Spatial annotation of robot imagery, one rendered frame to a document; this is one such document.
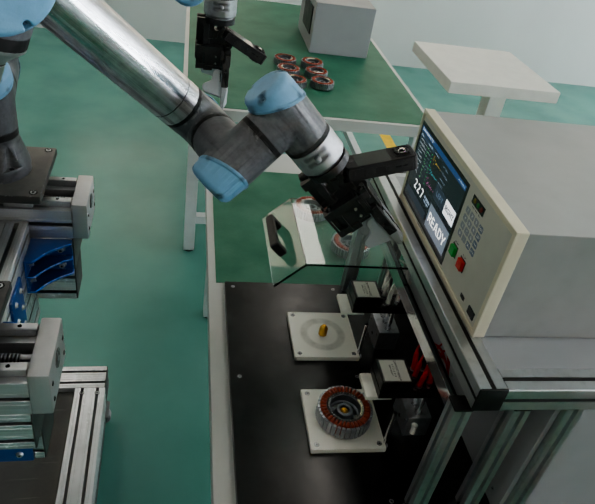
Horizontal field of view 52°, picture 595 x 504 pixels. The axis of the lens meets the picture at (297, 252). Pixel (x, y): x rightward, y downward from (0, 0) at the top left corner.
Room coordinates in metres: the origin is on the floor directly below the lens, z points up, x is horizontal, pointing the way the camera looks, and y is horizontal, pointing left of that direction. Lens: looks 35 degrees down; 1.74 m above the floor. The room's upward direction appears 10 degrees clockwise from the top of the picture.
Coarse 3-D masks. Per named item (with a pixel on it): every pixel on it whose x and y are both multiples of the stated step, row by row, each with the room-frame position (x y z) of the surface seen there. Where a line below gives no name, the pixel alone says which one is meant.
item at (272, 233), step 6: (270, 216) 1.08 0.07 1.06; (270, 222) 1.06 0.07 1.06; (276, 222) 1.07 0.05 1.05; (270, 228) 1.04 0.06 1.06; (276, 228) 1.04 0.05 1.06; (270, 234) 1.02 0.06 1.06; (276, 234) 1.01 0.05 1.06; (270, 240) 1.00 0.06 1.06; (276, 240) 0.99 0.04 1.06; (270, 246) 0.98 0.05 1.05; (276, 246) 0.98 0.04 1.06; (282, 246) 0.99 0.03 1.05; (276, 252) 0.98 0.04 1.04; (282, 252) 0.98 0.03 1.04
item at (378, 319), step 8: (376, 320) 1.09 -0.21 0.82; (368, 328) 1.11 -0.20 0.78; (376, 328) 1.07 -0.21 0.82; (384, 328) 1.07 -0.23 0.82; (392, 328) 1.07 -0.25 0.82; (376, 336) 1.06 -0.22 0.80; (384, 336) 1.05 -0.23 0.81; (392, 336) 1.06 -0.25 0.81; (376, 344) 1.05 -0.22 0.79; (384, 344) 1.05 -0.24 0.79; (392, 344) 1.06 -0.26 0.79
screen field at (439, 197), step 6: (438, 186) 1.01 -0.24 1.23; (438, 192) 1.01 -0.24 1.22; (438, 198) 1.00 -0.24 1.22; (444, 198) 0.98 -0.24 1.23; (438, 204) 0.99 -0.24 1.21; (444, 204) 0.97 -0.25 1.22; (450, 204) 0.95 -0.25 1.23; (444, 210) 0.96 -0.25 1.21; (450, 210) 0.94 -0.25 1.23; (444, 216) 0.96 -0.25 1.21; (450, 216) 0.94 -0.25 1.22; (450, 222) 0.93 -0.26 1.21
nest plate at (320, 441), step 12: (312, 396) 0.86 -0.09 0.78; (312, 408) 0.83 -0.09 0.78; (312, 420) 0.80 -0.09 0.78; (372, 420) 0.83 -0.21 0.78; (312, 432) 0.77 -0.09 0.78; (324, 432) 0.78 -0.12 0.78; (372, 432) 0.80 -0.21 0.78; (312, 444) 0.74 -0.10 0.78; (324, 444) 0.75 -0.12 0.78; (336, 444) 0.75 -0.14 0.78; (348, 444) 0.76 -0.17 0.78; (360, 444) 0.76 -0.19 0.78; (372, 444) 0.77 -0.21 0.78; (384, 444) 0.77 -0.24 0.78
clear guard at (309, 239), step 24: (288, 216) 1.10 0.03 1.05; (312, 216) 1.10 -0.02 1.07; (288, 240) 1.02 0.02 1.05; (312, 240) 1.01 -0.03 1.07; (336, 240) 1.03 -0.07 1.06; (360, 240) 1.04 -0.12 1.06; (288, 264) 0.95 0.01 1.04; (312, 264) 0.93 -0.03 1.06; (336, 264) 0.95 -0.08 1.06; (360, 264) 0.96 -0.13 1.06; (384, 264) 0.97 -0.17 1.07
